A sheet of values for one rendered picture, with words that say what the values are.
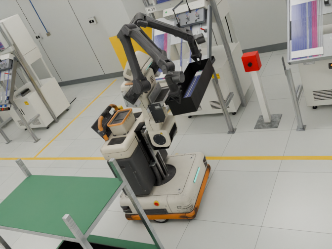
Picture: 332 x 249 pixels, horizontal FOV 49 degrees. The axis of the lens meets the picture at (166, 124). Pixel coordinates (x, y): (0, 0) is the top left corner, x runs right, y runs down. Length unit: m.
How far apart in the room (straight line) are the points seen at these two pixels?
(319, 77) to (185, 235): 1.91
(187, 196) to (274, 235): 0.70
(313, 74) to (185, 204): 1.74
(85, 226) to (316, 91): 2.60
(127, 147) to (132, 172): 0.23
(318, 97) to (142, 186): 1.92
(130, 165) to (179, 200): 0.47
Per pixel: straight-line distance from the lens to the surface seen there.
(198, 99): 2.40
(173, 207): 2.98
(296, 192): 3.04
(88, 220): 2.01
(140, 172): 2.91
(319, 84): 3.74
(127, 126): 2.91
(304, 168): 3.23
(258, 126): 3.84
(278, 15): 5.29
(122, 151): 2.79
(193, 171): 3.10
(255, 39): 5.49
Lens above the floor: 2.09
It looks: 28 degrees down
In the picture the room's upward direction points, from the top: 24 degrees counter-clockwise
